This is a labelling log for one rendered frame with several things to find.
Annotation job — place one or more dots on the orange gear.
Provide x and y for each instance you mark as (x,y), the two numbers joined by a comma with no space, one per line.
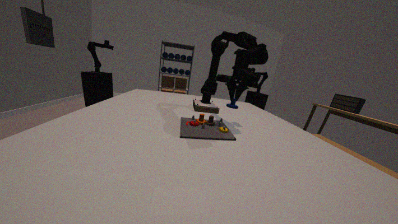
(201,120)

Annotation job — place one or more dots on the red gear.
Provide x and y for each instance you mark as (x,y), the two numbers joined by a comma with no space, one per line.
(194,124)

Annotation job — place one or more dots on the yellow gear with black stripe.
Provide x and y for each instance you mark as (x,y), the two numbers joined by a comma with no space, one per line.
(223,130)

